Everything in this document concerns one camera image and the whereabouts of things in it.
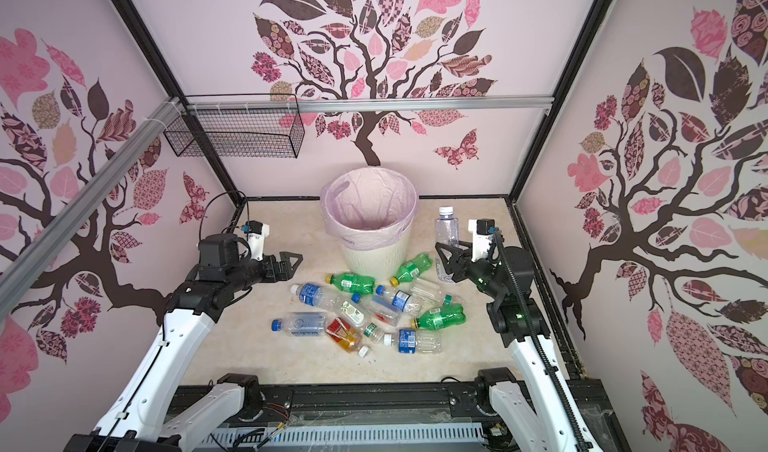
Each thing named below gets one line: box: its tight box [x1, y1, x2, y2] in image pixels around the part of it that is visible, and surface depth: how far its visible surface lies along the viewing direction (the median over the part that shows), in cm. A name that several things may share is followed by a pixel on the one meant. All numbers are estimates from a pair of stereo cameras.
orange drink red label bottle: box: [326, 317, 369, 358], surface depth 82 cm
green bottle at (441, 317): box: [410, 303, 467, 330], surface depth 85 cm
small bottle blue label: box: [375, 285, 424, 315], surface depth 89 cm
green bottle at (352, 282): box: [325, 272, 376, 294], surface depth 93 cm
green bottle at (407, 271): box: [390, 253, 433, 287], surface depth 96 cm
